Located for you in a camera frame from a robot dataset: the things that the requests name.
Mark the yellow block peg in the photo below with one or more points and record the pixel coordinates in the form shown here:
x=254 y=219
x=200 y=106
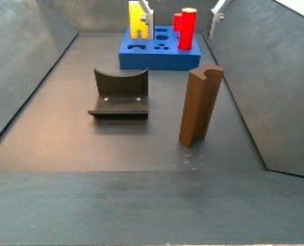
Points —
x=139 y=26

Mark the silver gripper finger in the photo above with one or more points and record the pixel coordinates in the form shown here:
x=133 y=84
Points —
x=148 y=17
x=218 y=16

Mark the large red cylinder peg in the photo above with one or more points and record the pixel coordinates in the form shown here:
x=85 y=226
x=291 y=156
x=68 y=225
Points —
x=188 y=25

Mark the blue peg board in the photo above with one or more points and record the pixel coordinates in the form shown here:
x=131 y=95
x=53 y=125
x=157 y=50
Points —
x=157 y=54

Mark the small red peg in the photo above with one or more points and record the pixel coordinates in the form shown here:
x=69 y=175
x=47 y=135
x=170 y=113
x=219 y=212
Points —
x=178 y=22

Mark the black curved holder stand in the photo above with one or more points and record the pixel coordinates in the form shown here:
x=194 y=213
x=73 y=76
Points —
x=123 y=95

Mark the brown arch block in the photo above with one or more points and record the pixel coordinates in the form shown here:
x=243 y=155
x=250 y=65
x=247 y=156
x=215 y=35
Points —
x=203 y=89

